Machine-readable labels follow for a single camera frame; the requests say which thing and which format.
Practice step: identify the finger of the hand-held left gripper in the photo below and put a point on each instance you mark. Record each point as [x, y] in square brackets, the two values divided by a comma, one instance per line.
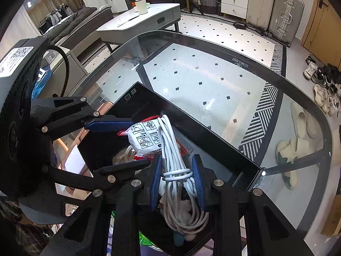
[120, 169]
[106, 125]

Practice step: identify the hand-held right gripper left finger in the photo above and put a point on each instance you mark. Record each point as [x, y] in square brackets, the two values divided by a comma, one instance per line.
[155, 181]

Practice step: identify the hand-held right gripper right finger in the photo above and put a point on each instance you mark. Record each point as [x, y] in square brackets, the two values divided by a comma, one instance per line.
[198, 181]

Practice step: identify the black cardboard box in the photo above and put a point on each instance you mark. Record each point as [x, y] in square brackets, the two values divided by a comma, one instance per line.
[202, 144]

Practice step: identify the white packet with red edges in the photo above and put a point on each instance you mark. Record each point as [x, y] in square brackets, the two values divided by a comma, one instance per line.
[143, 138]

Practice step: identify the white blue soft toy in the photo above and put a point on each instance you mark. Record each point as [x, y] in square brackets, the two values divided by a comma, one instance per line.
[178, 238]

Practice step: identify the blue plastic bag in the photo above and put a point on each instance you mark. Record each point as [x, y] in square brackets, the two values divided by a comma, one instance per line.
[42, 85]

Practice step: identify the grey cabinet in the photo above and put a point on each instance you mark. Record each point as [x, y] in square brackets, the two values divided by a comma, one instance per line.
[74, 69]

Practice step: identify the cream slipper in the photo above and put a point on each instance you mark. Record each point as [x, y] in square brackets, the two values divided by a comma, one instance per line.
[293, 149]
[313, 125]
[298, 120]
[298, 170]

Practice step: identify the clothes rack with garments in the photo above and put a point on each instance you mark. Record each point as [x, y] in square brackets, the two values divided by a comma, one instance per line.
[56, 16]

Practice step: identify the bed with dark blanket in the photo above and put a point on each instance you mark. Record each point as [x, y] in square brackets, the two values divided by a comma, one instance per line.
[77, 21]

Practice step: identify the white grey coffee table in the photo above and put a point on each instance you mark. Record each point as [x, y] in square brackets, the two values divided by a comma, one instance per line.
[149, 18]

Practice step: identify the white cup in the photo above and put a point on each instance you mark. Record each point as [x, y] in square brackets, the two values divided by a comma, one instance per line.
[141, 6]

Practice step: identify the striped border rug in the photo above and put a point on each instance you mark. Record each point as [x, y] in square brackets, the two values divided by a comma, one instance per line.
[277, 58]

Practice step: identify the pile of shoes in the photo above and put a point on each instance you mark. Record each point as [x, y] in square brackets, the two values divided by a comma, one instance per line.
[322, 93]

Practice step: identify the silver suitcase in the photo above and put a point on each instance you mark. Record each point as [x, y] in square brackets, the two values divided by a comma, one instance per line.
[286, 16]

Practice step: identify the beige suitcase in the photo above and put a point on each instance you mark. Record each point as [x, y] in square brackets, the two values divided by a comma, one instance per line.
[261, 2]

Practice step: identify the tan wooden door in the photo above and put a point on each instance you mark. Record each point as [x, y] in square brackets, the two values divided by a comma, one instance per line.
[322, 32]

